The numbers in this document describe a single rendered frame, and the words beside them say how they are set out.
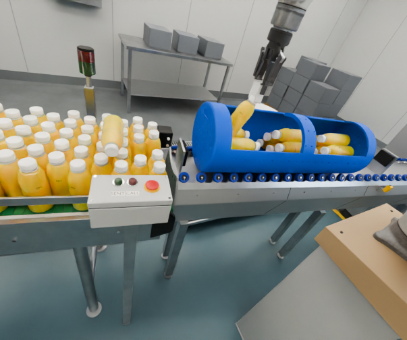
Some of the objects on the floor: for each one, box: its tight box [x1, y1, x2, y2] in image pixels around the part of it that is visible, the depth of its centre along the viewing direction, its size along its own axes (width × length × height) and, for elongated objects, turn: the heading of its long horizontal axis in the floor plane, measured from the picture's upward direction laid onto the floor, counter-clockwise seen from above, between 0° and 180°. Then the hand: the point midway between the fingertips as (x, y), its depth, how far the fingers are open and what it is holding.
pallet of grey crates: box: [265, 55, 362, 119], centre depth 427 cm, size 120×80×119 cm
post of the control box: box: [123, 225, 138, 325], centre depth 91 cm, size 4×4×100 cm
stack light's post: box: [84, 85, 97, 124], centre depth 128 cm, size 4×4×110 cm
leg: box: [163, 221, 189, 279], centre depth 128 cm, size 6×6×63 cm
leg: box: [161, 221, 178, 260], centre depth 138 cm, size 6×6×63 cm
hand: (257, 92), depth 79 cm, fingers closed on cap, 4 cm apart
